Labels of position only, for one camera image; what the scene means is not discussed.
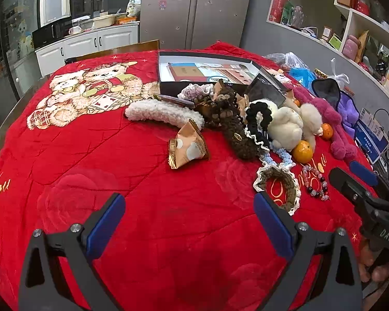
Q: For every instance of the tan snack packet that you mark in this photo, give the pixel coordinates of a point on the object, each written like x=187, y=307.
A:
x=188, y=149

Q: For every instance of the pink case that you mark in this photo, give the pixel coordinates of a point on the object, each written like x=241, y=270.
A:
x=350, y=47

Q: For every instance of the dark brown flat hair clip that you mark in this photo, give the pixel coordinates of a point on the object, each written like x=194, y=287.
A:
x=175, y=99

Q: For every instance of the black white frilled scrunchie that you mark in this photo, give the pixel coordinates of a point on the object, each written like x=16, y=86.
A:
x=257, y=141

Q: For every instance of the blue white carton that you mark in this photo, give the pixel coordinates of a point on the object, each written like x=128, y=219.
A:
x=371, y=136

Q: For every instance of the white mug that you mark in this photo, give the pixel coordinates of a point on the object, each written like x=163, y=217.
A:
x=75, y=31

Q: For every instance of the red box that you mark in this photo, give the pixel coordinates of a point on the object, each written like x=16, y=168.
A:
x=278, y=6

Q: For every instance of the glass door with stickers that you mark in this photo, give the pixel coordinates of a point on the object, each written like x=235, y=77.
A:
x=13, y=55

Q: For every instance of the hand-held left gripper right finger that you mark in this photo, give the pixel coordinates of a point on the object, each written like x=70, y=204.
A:
x=274, y=226

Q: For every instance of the green card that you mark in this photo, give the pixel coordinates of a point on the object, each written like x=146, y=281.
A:
x=334, y=42

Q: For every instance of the white kitchen cabinet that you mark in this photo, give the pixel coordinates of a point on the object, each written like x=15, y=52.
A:
x=84, y=43

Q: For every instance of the beige fluffy plush toy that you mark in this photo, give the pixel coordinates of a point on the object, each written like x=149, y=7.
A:
x=311, y=116

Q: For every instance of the red printed blanket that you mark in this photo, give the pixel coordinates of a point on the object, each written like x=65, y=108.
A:
x=149, y=184

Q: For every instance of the pink crochet scrunchie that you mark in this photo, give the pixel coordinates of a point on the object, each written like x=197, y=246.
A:
x=194, y=89

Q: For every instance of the clear plastic bottles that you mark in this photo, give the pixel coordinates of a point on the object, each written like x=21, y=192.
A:
x=297, y=17

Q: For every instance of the black cloth bag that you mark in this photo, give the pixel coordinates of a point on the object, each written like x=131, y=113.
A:
x=325, y=87

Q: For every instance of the clear bag with dark contents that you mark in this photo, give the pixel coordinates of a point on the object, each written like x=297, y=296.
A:
x=275, y=58

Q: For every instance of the black glossy packet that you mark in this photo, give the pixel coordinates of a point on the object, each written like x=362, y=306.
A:
x=267, y=86

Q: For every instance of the white fuzzy hair clip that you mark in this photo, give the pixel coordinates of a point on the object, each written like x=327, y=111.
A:
x=158, y=111

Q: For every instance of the grey tray box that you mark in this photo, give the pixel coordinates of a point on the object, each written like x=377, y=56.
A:
x=168, y=87

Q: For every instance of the silver refrigerator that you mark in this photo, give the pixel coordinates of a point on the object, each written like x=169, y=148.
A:
x=197, y=9

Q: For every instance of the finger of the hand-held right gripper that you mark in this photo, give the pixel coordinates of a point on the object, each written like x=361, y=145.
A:
x=363, y=171
x=347, y=183

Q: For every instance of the white plastic bag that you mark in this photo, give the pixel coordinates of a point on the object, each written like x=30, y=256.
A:
x=340, y=77

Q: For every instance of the white wall shelf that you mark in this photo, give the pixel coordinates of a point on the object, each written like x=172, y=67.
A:
x=321, y=43

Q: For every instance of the cream basin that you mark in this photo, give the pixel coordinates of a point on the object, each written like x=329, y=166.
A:
x=99, y=22

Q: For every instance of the black microwave oven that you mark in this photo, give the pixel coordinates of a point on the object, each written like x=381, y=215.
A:
x=50, y=34

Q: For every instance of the pink plush toy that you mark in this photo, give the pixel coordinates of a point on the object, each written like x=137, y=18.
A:
x=330, y=113

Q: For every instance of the brown white crochet scrunchie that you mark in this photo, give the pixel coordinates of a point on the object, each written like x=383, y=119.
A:
x=275, y=171

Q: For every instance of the cream plush toy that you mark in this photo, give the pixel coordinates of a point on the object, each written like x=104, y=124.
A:
x=287, y=123

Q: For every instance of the person's right hand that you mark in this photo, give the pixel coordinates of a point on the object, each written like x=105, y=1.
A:
x=368, y=265

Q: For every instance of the purple cloth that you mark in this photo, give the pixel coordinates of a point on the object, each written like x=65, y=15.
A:
x=348, y=110

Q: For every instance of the green box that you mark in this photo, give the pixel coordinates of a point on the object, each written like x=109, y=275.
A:
x=287, y=13

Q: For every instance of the small picture frame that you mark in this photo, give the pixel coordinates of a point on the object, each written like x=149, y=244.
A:
x=326, y=33

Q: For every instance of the dark brown knitted pouch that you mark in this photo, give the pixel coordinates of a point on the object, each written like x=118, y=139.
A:
x=240, y=142

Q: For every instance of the clear bag with red contents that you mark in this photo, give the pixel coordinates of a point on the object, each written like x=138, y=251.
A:
x=295, y=61

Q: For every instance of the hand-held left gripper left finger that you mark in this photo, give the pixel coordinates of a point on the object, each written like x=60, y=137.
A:
x=107, y=223

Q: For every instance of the blue plastic bag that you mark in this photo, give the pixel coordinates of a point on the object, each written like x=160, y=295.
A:
x=303, y=76

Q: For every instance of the grey table desktop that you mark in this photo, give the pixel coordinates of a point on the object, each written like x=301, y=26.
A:
x=6, y=121

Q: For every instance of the red tin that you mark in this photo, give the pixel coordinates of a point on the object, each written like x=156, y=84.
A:
x=362, y=7

